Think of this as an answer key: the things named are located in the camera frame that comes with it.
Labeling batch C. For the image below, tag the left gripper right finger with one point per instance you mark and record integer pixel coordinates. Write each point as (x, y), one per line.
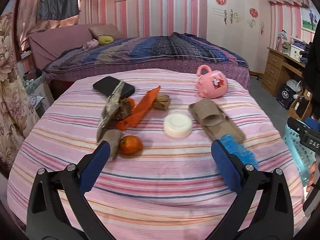
(262, 208)

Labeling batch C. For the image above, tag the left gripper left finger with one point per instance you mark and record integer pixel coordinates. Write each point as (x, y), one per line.
(46, 217)

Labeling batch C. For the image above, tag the blue plastic bag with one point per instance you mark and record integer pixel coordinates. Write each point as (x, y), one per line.
(235, 148)

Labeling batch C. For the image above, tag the light blue plastic basket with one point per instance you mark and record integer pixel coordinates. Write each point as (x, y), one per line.
(303, 157)

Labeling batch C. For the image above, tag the black shopping bag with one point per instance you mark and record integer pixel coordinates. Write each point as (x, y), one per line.
(286, 95)

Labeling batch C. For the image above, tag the wooden desk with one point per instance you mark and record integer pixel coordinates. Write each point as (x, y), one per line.
(279, 69)

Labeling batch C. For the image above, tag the floral curtain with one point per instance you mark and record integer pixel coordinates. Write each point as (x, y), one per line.
(18, 115)

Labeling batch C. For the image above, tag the rolled beige sock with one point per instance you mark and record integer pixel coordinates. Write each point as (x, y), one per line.
(208, 113)

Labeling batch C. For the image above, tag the desk lamp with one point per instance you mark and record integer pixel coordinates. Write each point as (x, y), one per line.
(281, 36)

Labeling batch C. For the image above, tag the orange tangerine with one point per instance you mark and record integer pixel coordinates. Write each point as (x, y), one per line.
(130, 145)

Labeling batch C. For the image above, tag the pink cartoon mug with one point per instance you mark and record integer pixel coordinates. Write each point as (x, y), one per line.
(211, 83)

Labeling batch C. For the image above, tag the pink striped bedsheet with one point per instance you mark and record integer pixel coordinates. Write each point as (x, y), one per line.
(172, 189)

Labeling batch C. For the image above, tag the white round soap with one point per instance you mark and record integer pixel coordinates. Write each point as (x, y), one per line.
(177, 125)

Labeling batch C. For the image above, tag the orange plastic wrapper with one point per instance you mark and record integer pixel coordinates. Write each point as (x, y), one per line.
(139, 111)

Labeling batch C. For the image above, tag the white wardrobe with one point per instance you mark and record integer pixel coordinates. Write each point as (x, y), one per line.
(243, 27)

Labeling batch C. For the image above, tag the black smartphone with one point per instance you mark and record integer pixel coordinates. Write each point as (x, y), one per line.
(107, 85)

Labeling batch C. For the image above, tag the crumpled brown paper ball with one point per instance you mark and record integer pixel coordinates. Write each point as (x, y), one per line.
(161, 102)

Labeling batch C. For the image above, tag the purple plaid bed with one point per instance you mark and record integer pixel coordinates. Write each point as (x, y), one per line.
(182, 53)

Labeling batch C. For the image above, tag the purple headboard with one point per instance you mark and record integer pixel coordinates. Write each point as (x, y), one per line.
(46, 46)

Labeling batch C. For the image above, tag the pink plush toy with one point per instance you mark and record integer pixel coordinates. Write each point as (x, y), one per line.
(90, 44)

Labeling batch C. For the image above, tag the yellow plush toy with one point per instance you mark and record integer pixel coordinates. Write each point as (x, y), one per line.
(104, 40)

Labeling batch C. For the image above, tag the beige pillow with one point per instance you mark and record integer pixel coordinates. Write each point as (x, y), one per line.
(105, 30)

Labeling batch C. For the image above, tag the dark grey curtain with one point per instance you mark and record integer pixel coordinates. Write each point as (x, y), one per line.
(57, 10)

